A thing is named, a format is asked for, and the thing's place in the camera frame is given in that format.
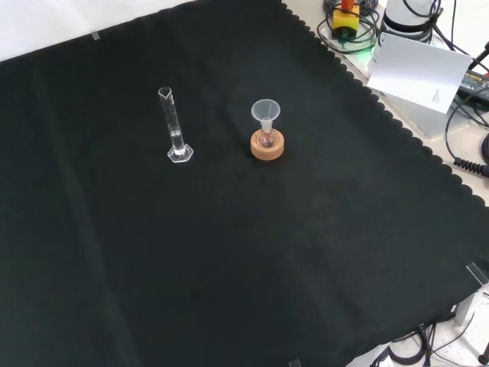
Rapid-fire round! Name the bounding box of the clear plastic funnel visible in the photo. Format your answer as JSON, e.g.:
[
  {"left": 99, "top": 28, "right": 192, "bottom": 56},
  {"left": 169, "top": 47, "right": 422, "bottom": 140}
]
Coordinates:
[{"left": 251, "top": 99, "right": 283, "bottom": 133}]

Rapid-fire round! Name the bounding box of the pale board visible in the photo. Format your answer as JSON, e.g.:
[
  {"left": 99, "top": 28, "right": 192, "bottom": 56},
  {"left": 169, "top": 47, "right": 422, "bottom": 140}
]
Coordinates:
[{"left": 366, "top": 31, "right": 474, "bottom": 115}]

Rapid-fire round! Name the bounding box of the black coiled cable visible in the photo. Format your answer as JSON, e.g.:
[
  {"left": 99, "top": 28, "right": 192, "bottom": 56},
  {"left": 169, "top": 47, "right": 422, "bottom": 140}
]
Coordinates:
[{"left": 444, "top": 97, "right": 489, "bottom": 176}]

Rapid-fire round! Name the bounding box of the small round-bottom glass flask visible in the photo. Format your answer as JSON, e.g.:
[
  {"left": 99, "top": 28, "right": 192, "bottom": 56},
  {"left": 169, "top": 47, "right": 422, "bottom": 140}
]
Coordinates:
[{"left": 256, "top": 118, "right": 277, "bottom": 150}]

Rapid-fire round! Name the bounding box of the black cable bundle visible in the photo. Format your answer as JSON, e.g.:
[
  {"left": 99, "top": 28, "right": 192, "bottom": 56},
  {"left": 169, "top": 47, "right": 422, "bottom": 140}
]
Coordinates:
[{"left": 369, "top": 323, "right": 489, "bottom": 367}]

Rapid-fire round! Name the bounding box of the yellow stop button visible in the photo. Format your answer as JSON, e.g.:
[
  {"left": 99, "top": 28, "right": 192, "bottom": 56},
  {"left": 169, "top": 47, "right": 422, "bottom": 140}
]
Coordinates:
[{"left": 331, "top": 0, "right": 361, "bottom": 41}]

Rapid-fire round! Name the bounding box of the white cylindrical base black band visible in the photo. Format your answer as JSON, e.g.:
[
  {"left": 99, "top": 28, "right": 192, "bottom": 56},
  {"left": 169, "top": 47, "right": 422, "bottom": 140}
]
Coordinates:
[{"left": 380, "top": 0, "right": 435, "bottom": 45}]

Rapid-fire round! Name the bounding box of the black looped cable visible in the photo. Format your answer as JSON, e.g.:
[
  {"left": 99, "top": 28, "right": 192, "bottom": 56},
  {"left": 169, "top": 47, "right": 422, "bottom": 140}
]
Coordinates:
[{"left": 316, "top": 6, "right": 384, "bottom": 55}]

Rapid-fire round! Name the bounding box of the black power adapter yellow label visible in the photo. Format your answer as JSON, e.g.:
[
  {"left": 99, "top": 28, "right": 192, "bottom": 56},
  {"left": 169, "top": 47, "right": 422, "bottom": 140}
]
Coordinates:
[{"left": 456, "top": 70, "right": 489, "bottom": 99}]

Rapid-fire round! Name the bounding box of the cork ring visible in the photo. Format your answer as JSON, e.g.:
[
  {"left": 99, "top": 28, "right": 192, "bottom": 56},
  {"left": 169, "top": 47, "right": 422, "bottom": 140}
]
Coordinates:
[{"left": 250, "top": 129, "right": 286, "bottom": 162}]

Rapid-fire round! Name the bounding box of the clear glass graduated cylinder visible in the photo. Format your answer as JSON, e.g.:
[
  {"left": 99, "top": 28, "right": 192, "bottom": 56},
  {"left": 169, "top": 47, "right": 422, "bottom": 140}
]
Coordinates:
[{"left": 157, "top": 86, "right": 195, "bottom": 164}]

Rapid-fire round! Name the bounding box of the black scalloped bench cloth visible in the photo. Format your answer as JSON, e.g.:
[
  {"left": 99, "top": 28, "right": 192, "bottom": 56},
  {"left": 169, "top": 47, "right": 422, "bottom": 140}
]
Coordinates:
[{"left": 0, "top": 0, "right": 489, "bottom": 367}]

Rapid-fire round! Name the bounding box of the black tripod leg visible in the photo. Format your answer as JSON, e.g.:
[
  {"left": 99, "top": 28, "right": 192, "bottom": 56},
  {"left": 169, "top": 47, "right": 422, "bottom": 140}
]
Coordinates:
[{"left": 467, "top": 41, "right": 489, "bottom": 72}]

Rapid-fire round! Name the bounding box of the clear tape strip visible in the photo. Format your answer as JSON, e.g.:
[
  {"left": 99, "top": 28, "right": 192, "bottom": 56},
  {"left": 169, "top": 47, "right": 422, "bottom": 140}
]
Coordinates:
[{"left": 465, "top": 262, "right": 489, "bottom": 287}]

